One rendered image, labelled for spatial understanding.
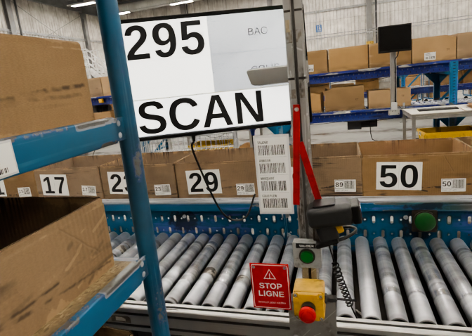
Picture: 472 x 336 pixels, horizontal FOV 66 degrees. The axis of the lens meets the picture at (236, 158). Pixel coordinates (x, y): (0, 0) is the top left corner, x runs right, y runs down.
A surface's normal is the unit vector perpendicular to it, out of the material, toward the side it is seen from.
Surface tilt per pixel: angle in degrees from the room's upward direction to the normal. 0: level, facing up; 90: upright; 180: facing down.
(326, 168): 90
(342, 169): 90
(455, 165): 90
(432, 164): 90
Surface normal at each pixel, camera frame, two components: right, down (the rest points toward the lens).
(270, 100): 0.07, 0.13
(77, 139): 0.96, -0.04
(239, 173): -0.26, 0.23
